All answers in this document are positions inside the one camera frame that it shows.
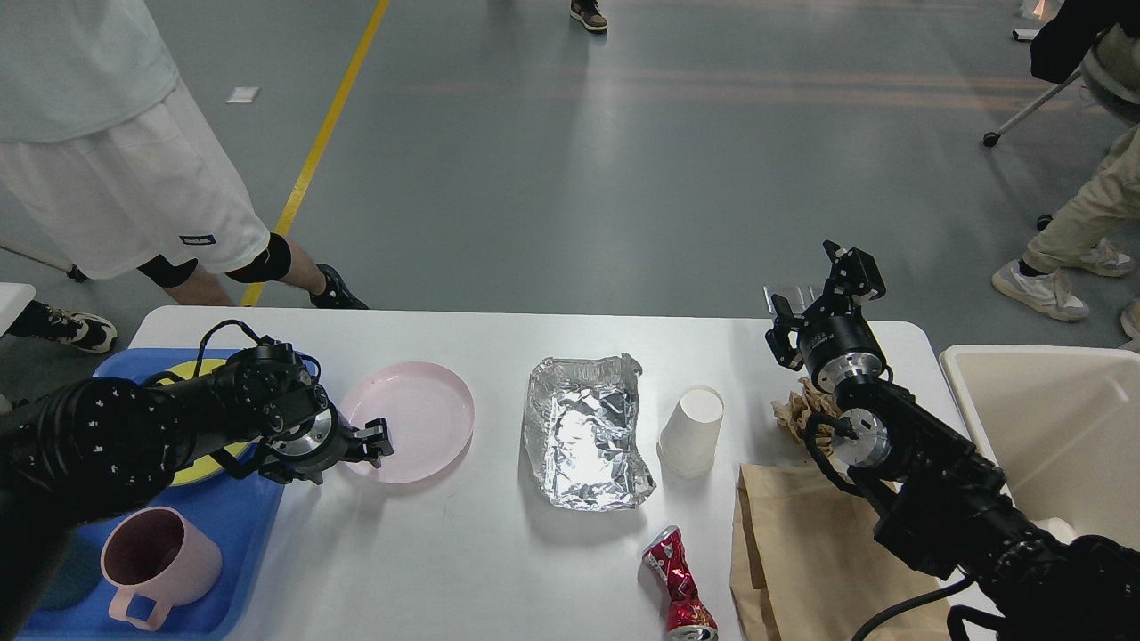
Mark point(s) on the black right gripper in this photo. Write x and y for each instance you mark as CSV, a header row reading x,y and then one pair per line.
x,y
835,343

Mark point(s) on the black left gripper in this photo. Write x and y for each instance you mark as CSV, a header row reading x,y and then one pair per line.
x,y
326,441

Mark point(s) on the pink plate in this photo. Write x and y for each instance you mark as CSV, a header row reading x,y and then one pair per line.
x,y
429,413

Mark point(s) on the pink mug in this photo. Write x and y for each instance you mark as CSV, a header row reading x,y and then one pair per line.
x,y
157,560

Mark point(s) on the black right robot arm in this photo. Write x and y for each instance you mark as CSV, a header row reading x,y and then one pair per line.
x,y
939,502

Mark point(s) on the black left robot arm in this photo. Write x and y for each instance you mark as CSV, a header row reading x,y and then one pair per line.
x,y
102,447

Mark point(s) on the clear plastic piece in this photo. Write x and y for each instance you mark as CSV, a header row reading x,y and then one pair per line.
x,y
799,297

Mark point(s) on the blue plastic tray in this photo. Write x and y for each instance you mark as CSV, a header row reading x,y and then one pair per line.
x,y
237,515

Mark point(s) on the crumpled brown paper ball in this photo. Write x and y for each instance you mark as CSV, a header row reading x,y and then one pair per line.
x,y
795,411

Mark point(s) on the yellow plate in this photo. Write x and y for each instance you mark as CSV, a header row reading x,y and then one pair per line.
x,y
205,467

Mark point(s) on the white paper cup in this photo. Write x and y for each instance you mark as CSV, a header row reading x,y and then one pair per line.
x,y
688,442

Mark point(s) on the brown paper bag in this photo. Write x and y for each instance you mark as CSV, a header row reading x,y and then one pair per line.
x,y
804,565

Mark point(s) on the crumpled aluminium foil tray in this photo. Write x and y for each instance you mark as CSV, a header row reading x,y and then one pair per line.
x,y
580,431

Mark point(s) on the black and white sneaker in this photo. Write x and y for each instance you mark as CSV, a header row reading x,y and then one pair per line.
x,y
84,331

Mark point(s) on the teal mug yellow inside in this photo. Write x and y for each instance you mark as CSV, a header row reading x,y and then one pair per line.
x,y
80,573

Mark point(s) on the beige plastic bin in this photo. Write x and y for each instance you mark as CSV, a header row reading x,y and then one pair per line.
x,y
1063,423

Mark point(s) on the person in beige trousers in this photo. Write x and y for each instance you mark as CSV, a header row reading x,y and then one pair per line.
x,y
1078,238

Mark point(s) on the crushed red soda can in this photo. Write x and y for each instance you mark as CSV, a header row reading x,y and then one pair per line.
x,y
687,618

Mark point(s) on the person in white shorts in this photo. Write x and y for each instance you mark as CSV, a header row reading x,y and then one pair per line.
x,y
109,153

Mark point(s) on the walking person in background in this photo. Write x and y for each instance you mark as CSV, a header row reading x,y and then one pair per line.
x,y
588,14

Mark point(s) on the white office chair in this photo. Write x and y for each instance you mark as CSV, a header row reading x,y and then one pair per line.
x,y
1091,41

